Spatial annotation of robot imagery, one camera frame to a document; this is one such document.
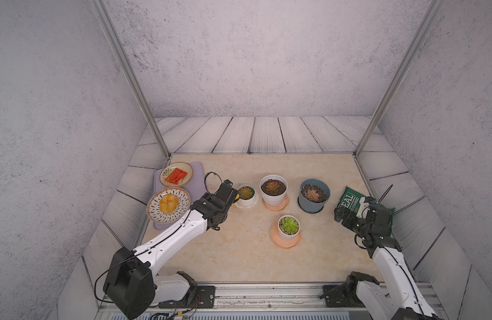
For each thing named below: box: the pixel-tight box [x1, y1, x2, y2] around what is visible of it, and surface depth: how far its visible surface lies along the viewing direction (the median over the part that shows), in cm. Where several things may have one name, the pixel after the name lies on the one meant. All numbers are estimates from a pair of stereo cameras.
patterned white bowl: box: [146, 187, 192, 224], surface depth 98 cm
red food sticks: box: [164, 167, 188, 185], surface depth 110 cm
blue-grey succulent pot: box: [297, 178, 331, 214], surface depth 95 cm
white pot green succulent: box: [277, 214, 301, 241], surface depth 82 cm
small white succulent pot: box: [237, 184, 256, 206], surface depth 95 cm
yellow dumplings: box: [159, 193, 179, 214], surface depth 98 cm
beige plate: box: [159, 162, 194, 188], surface depth 112 cm
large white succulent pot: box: [259, 174, 289, 207], surface depth 96 cm
